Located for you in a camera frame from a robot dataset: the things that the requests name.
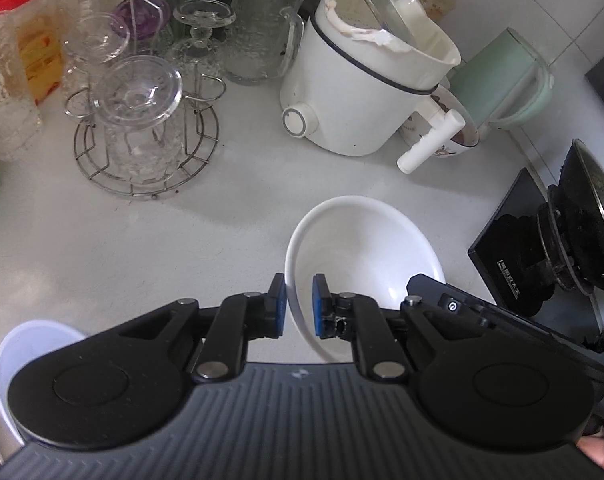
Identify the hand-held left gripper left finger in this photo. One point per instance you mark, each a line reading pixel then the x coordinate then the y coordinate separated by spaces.
pixel 280 305

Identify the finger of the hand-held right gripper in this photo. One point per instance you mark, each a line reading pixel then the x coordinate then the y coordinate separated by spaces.
pixel 447 302

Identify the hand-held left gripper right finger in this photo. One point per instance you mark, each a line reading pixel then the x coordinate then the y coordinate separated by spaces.
pixel 320 305

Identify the plain white bowl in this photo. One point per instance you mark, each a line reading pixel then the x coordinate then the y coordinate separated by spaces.
pixel 362 250

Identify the person's right hand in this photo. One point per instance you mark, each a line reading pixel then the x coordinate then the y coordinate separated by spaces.
pixel 597 452

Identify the black gas stove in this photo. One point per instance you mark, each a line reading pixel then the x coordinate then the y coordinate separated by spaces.
pixel 502 240

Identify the black wok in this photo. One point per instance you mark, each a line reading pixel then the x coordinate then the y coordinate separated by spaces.
pixel 587 200

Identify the floral print ceramic bowl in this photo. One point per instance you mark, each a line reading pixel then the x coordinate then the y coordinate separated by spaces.
pixel 416 126

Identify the white electric pot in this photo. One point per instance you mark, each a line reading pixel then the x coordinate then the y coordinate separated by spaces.
pixel 357 100

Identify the large clear glass cup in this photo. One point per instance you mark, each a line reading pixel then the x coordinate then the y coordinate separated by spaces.
pixel 137 125

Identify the pale green jug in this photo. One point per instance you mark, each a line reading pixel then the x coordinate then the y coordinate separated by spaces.
pixel 507 75

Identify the translucent plastic container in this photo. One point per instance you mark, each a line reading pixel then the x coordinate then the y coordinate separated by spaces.
pixel 17 355

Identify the textured glass pitcher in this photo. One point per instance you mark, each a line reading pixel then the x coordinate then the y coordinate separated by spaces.
pixel 262 25

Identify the tan loofah sponge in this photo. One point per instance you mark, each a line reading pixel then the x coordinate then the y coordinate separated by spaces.
pixel 437 2

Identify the stemmed glass dish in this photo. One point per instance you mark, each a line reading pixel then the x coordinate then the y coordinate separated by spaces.
pixel 202 15

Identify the steel strainer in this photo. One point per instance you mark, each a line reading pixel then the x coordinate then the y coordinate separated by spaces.
pixel 372 5

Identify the purple base glass cup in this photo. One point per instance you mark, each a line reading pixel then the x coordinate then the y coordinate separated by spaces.
pixel 142 17

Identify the red lid plastic jar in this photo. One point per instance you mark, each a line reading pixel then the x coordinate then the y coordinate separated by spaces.
pixel 12 85

